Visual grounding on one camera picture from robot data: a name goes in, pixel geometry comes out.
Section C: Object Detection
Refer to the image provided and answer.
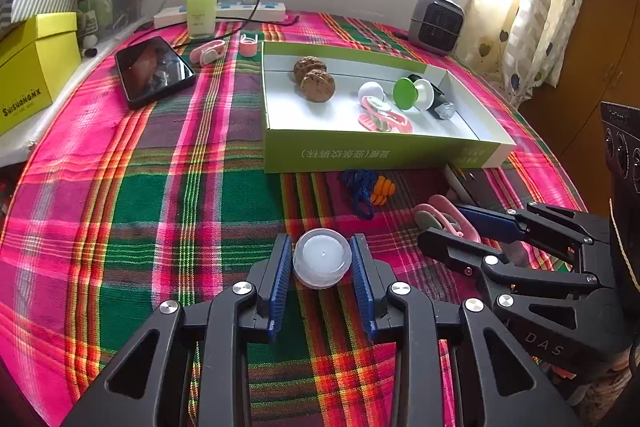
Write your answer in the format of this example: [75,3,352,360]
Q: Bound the brown wooden cabinet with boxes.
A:
[519,0,640,160]

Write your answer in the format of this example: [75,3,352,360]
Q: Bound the black flat case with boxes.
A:
[444,164,502,204]

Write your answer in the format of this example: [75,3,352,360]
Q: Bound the white ball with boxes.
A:
[357,81,386,104]

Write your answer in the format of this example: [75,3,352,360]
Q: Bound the pink green plaid cloth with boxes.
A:
[0,9,592,427]

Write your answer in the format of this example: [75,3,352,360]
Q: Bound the white power strip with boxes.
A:
[153,0,287,30]

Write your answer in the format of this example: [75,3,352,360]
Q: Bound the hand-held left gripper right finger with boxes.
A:
[348,234,574,427]

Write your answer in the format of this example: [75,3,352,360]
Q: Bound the striped white green box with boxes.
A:
[9,0,79,26]

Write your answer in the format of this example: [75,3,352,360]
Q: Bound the green round lid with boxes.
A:
[392,78,426,113]

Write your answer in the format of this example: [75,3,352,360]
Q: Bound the black smartphone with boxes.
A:
[114,35,197,110]

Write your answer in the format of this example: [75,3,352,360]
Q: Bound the black flashlight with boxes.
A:
[427,84,456,122]

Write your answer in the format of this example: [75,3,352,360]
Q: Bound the grey space heater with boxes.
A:
[408,0,466,56]

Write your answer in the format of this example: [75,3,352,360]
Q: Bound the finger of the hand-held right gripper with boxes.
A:
[454,201,612,265]
[417,228,602,339]

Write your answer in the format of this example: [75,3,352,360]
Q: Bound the yellow-green cardboard box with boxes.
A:
[0,12,84,138]

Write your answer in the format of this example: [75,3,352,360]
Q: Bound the white cardboard box green sides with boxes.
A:
[260,40,517,174]

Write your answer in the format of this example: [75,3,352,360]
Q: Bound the orange plastic beads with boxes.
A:
[371,175,398,206]

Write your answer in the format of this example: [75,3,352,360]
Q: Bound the white round spool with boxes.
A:
[413,78,444,110]

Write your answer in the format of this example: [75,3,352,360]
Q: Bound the white round plastic lid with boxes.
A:
[292,228,354,291]

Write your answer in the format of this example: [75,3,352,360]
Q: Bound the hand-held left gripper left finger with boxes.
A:
[60,233,294,427]

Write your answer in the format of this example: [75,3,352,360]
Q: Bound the heart print curtain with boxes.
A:
[440,0,597,104]

